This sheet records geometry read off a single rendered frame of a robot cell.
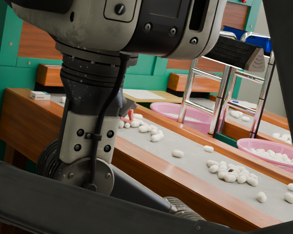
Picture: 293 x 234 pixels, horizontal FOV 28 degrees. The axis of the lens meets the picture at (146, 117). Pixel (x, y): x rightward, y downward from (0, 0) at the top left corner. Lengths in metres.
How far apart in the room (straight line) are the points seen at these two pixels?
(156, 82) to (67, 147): 1.60
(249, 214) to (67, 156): 0.54
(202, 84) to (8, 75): 0.95
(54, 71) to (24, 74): 0.11
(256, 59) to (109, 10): 0.93
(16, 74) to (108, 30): 1.32
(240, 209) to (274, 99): 3.33
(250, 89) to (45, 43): 2.50
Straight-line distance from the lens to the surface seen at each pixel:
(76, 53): 0.93
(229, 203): 1.40
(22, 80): 2.13
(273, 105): 4.68
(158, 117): 2.09
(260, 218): 1.36
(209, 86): 2.71
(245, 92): 4.36
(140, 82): 2.47
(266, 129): 2.47
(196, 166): 1.70
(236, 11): 2.84
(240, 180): 1.64
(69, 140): 0.96
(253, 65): 1.68
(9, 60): 2.08
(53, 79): 2.12
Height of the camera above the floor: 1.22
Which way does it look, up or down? 13 degrees down
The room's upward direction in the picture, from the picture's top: 12 degrees clockwise
